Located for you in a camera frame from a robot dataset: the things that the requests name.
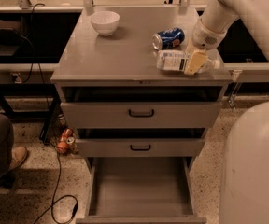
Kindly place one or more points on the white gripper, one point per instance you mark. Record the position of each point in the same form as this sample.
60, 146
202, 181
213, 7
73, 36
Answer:
205, 36

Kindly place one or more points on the clear plastic water bottle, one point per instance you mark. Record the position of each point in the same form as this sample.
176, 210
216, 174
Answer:
176, 60

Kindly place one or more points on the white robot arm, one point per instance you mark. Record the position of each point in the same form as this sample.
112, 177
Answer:
244, 189

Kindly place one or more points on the grey metal drawer cabinet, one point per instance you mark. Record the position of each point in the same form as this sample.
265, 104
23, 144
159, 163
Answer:
127, 58

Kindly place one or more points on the top grey drawer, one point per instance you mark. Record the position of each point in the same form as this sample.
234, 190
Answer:
141, 107

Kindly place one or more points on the middle grey drawer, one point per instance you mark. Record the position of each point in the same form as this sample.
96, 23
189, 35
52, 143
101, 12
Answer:
164, 142

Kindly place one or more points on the bottom grey open drawer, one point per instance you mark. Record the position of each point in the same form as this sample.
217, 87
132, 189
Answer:
140, 191

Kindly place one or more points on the blue soda can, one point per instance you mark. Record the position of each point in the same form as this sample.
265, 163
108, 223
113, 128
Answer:
168, 39

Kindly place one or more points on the white ceramic bowl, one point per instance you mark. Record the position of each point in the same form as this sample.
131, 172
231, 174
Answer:
105, 22

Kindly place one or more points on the red soda can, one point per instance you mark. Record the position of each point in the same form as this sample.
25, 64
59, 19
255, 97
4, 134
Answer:
66, 134

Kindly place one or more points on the black table leg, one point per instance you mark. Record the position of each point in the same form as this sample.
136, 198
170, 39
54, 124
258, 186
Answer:
45, 129

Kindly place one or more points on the dark box under bench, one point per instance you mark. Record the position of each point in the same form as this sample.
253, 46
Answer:
10, 33

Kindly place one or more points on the tan shoe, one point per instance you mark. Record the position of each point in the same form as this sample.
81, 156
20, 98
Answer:
19, 155

